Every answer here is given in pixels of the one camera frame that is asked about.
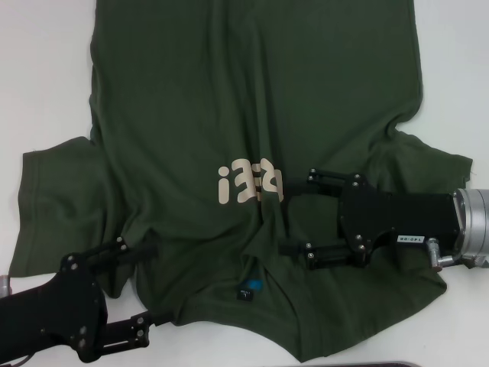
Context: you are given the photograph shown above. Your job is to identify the dark green t-shirt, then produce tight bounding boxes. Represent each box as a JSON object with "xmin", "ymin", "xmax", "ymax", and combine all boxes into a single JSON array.
[{"xmin": 9, "ymin": 0, "xmax": 474, "ymax": 364}]

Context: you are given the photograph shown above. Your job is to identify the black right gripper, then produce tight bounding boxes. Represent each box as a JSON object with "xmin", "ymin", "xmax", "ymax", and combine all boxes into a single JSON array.
[{"xmin": 279, "ymin": 167, "xmax": 465, "ymax": 271}]

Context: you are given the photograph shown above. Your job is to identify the dark flat panel edge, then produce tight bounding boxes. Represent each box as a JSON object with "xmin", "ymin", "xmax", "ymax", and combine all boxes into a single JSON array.
[{"xmin": 342, "ymin": 361, "xmax": 416, "ymax": 367}]

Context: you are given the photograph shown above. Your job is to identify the right arm cable plug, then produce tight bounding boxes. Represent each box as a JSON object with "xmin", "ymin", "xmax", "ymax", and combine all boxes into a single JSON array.
[{"xmin": 426, "ymin": 236, "xmax": 489, "ymax": 273}]

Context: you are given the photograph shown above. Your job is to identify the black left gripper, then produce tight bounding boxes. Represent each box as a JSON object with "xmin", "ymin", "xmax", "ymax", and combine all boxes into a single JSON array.
[{"xmin": 0, "ymin": 235, "xmax": 175, "ymax": 364}]

